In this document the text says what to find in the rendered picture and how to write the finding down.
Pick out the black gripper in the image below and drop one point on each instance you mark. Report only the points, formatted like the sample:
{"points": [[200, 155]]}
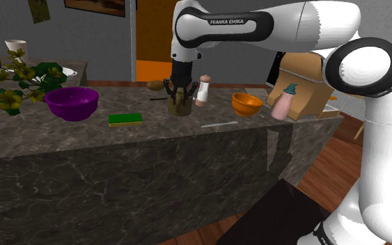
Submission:
{"points": [[182, 73]]}

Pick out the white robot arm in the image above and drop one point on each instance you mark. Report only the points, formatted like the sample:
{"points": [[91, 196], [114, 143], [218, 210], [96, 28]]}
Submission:
{"points": [[382, 163]]}

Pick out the olive green cup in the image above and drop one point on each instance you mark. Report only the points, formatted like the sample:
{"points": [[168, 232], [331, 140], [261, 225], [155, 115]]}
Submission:
{"points": [[180, 108]]}

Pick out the white and tan pepper mill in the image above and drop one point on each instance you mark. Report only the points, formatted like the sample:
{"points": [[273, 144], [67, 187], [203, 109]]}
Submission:
{"points": [[202, 93]]}

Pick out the brown potato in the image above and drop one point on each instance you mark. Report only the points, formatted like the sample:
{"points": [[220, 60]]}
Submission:
{"points": [[155, 86]]}

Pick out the black pen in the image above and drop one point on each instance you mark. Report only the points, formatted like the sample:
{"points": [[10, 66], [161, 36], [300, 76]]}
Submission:
{"points": [[158, 99]]}

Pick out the silver knife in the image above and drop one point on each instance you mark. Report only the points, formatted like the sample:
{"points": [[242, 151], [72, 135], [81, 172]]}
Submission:
{"points": [[219, 124]]}

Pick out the orange door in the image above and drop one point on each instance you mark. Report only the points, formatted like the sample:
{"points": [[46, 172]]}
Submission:
{"points": [[153, 34]]}

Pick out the green and yellow sponge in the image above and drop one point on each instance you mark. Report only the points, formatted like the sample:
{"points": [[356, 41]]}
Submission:
{"points": [[125, 118]]}

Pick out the orange bowl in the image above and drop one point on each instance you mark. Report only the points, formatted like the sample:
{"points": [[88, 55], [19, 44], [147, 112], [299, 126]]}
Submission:
{"points": [[246, 106]]}

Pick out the pink bottle with teal cap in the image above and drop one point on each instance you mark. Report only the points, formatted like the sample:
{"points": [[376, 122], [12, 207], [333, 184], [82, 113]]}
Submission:
{"points": [[281, 107]]}

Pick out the grey side table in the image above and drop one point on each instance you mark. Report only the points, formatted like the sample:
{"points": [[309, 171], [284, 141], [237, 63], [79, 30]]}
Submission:
{"points": [[77, 66]]}

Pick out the purple bowl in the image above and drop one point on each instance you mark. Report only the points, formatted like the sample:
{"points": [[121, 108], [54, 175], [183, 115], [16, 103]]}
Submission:
{"points": [[71, 105]]}

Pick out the white dish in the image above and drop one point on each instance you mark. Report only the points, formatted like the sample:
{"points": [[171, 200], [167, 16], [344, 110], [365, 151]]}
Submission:
{"points": [[70, 72]]}

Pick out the brown cardboard box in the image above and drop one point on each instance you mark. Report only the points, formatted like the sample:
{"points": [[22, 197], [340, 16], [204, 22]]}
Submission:
{"points": [[304, 91]]}

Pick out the dark robot stand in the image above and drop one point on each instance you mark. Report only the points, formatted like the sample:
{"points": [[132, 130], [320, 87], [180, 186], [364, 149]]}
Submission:
{"points": [[277, 217]]}

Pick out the white cup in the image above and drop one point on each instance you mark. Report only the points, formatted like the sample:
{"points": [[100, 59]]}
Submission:
{"points": [[16, 47]]}

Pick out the yellow flowering plant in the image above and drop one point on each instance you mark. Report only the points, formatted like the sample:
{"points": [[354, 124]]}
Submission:
{"points": [[10, 98]]}

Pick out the framed wall picture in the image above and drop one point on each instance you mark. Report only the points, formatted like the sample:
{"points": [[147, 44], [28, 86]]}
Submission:
{"points": [[97, 6]]}

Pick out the olive wall poster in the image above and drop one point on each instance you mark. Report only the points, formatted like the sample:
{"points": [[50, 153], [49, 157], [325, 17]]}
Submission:
{"points": [[39, 10]]}

